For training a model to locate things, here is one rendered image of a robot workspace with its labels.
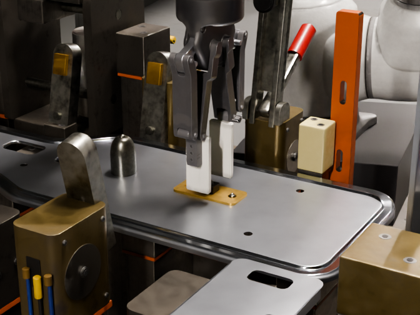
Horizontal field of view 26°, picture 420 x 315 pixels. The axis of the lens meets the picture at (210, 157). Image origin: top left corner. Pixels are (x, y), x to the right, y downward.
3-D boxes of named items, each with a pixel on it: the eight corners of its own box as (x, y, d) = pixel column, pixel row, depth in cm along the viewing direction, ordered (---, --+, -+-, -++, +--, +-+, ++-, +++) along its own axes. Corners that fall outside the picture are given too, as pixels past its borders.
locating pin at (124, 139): (106, 185, 114) (104, 135, 112) (121, 176, 117) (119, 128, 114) (127, 190, 112) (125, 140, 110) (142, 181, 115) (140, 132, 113)
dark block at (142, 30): (125, 287, 146) (114, 31, 130) (149, 269, 152) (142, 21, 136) (150, 295, 144) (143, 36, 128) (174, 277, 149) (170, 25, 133)
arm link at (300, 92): (287, 89, 187) (282, -17, 179) (376, 91, 182) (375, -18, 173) (269, 117, 173) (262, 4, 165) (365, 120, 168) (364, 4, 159)
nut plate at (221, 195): (171, 190, 108) (171, 182, 108) (188, 180, 111) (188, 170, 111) (233, 206, 105) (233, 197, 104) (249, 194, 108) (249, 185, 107)
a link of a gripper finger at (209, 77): (224, 41, 100) (217, 41, 98) (210, 141, 102) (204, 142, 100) (193, 37, 101) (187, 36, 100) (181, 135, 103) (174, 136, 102)
